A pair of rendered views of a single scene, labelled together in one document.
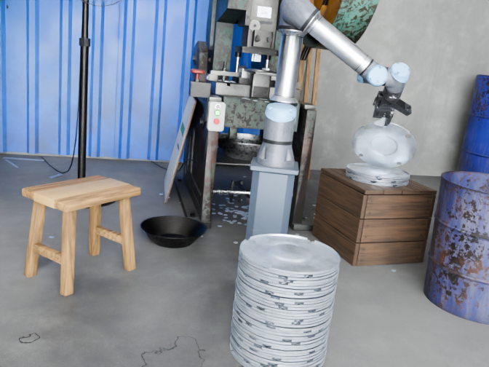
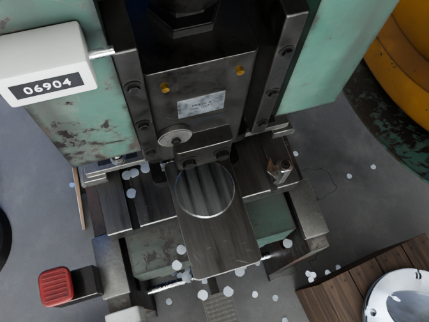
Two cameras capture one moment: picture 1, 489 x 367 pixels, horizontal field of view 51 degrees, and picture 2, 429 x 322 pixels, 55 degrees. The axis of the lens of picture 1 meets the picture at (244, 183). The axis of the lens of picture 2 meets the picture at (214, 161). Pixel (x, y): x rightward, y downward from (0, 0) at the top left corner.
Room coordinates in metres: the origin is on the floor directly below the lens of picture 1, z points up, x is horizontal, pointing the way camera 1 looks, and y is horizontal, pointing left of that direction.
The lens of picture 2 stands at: (2.43, 0.01, 1.59)
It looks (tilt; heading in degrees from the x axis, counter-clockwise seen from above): 69 degrees down; 351
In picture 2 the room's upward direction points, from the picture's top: 7 degrees clockwise
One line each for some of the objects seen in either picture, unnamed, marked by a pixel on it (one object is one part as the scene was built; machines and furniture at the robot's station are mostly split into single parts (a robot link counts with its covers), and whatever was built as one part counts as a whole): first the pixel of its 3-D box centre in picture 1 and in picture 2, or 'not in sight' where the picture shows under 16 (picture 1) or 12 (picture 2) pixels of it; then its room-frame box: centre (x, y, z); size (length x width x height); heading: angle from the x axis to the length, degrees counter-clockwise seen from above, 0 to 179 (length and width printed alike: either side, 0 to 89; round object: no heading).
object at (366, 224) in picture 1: (370, 213); (385, 321); (2.38, -0.62, 0.18); 0.40 x 0.38 x 0.35; 21
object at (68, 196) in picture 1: (82, 231); not in sight; (1.80, 0.58, 0.16); 0.34 x 0.24 x 0.34; 148
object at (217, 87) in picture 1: (252, 89); (189, 153); (2.80, 0.01, 0.68); 0.45 x 0.30 x 0.06; 104
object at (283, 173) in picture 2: not in sight; (281, 171); (2.72, -0.19, 0.75); 0.03 x 0.03 x 0.10; 14
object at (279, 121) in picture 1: (279, 121); not in sight; (2.01, -0.11, 0.62); 0.13 x 0.12 x 0.14; 175
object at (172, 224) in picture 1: (173, 233); not in sight; (2.22, 0.30, 0.04); 0.30 x 0.30 x 0.07
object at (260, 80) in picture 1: (260, 84); (210, 217); (2.63, -0.03, 0.72); 0.25 x 0.14 x 0.14; 14
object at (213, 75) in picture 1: (222, 70); (113, 158); (2.76, 0.17, 0.76); 0.17 x 0.06 x 0.10; 104
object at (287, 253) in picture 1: (289, 252); not in sight; (1.40, -0.15, 0.32); 0.29 x 0.29 x 0.01
